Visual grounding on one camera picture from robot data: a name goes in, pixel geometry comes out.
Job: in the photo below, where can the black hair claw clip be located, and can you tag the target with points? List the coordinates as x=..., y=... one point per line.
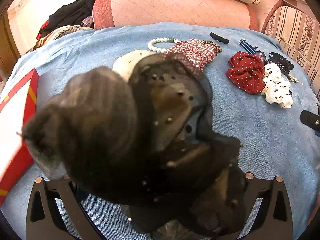
x=284, y=65

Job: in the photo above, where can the striped floral side pillow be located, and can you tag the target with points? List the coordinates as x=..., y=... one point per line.
x=298, y=35

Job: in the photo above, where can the white cherry print scrunchie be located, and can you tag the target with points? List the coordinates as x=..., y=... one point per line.
x=277, y=88

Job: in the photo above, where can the red white plaid scrunchie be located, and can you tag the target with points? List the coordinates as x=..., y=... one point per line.
x=192, y=54

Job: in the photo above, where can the patterned beige scarf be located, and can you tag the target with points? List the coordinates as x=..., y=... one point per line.
x=58, y=33

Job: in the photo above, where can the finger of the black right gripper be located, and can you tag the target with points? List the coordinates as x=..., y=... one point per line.
x=311, y=120

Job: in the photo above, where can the cream sheer dotted scrunchie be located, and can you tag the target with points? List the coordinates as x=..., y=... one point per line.
x=125, y=64

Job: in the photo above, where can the pink quilted bolster cushion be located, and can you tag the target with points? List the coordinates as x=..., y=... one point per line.
x=208, y=13

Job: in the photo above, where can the pink quilted side cushion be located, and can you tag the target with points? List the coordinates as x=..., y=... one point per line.
x=260, y=13

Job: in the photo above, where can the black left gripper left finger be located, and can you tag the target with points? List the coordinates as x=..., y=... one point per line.
x=44, y=219

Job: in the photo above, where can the black sheer beaded scrunchie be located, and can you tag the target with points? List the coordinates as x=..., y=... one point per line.
x=147, y=144

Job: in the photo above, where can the red bordered white tray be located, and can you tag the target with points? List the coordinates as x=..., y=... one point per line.
x=17, y=107

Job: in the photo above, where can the dark red polka-dot scrunchie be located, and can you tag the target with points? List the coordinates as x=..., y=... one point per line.
x=247, y=72

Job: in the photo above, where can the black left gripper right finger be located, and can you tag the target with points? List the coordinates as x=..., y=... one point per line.
x=274, y=218

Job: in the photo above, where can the black and red clothes pile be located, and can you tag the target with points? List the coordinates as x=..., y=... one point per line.
x=71, y=14

